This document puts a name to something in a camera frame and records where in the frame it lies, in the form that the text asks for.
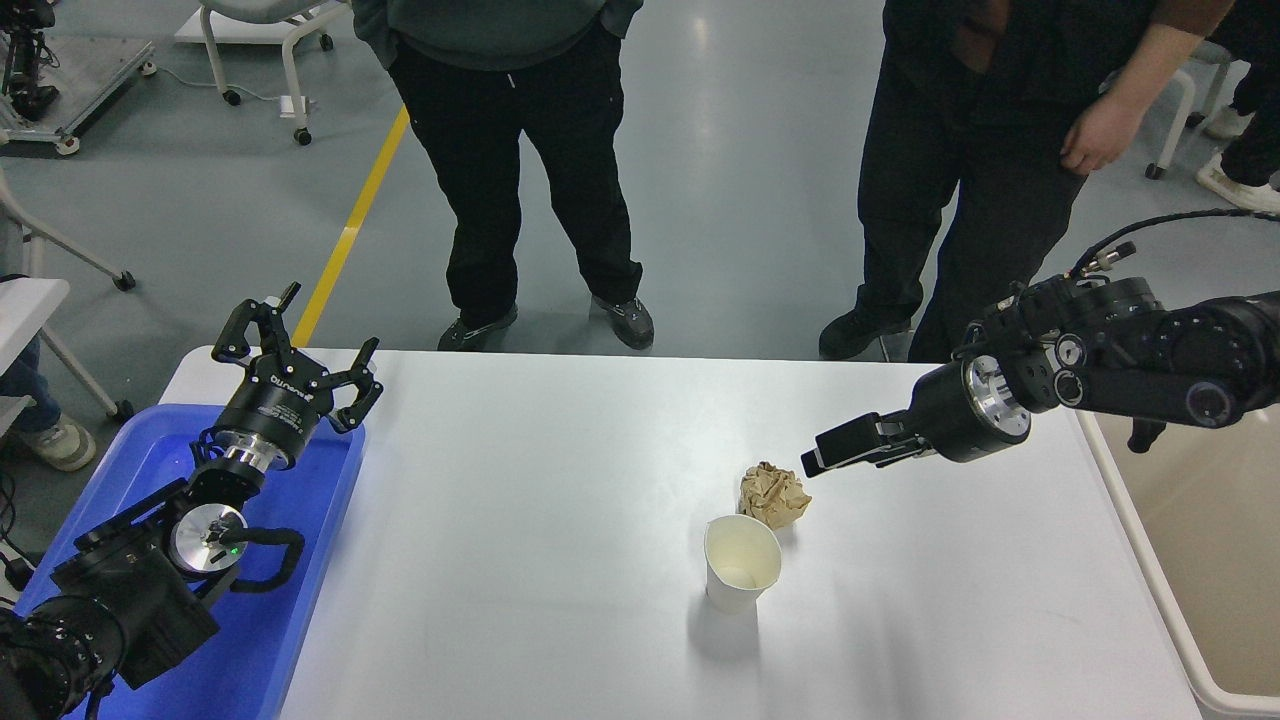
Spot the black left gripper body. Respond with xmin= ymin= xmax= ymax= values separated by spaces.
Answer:
xmin=222 ymin=348 xmax=337 ymax=463

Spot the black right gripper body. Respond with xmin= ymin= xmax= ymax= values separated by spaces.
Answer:
xmin=905 ymin=360 xmax=991 ymax=464

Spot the white paper cup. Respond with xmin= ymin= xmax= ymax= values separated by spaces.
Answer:
xmin=703 ymin=514 xmax=783 ymax=615

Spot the person's left hand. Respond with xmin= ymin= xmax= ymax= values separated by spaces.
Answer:
xmin=1060 ymin=95 xmax=1147 ymax=176

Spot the crumpled tan paper ball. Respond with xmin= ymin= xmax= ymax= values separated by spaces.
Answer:
xmin=739 ymin=461 xmax=813 ymax=532

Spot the blue plastic tray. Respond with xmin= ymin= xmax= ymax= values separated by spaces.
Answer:
xmin=15 ymin=403 xmax=367 ymax=720

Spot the person with badge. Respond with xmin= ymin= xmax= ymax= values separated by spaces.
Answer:
xmin=818 ymin=0 xmax=1241 ymax=363

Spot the seated person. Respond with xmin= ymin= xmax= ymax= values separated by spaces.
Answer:
xmin=0 ymin=335 xmax=98 ymax=473

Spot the white chair on casters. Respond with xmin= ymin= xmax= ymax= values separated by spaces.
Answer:
xmin=197 ymin=0 xmax=419 ymax=147

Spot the grey metal wheeled platform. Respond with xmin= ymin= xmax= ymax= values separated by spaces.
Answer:
xmin=0 ymin=38 xmax=158 ymax=156

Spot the large pale plastic bin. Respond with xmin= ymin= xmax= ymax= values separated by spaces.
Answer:
xmin=1075 ymin=400 xmax=1280 ymax=720

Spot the black machine on platform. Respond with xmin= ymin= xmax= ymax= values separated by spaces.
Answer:
xmin=0 ymin=0 xmax=61 ymax=123

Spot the black floor cable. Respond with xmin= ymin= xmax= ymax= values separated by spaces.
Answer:
xmin=0 ymin=470 xmax=46 ymax=601

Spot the white chair frame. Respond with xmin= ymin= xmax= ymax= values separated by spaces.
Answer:
xmin=1145 ymin=40 xmax=1233 ymax=181

